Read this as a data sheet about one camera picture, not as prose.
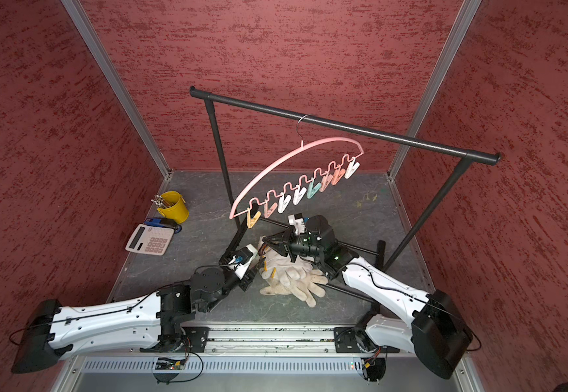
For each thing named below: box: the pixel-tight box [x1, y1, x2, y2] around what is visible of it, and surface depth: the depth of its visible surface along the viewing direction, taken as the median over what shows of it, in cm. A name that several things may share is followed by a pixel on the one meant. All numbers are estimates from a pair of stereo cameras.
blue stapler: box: [143, 217, 182, 234], surface depth 99 cm
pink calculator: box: [125, 223, 175, 256], surface depth 96 cm
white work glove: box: [257, 236, 314, 285], surface depth 86 cm
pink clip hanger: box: [228, 114, 365, 228], surface depth 66 cm
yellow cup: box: [156, 191, 190, 224], surface depth 99 cm
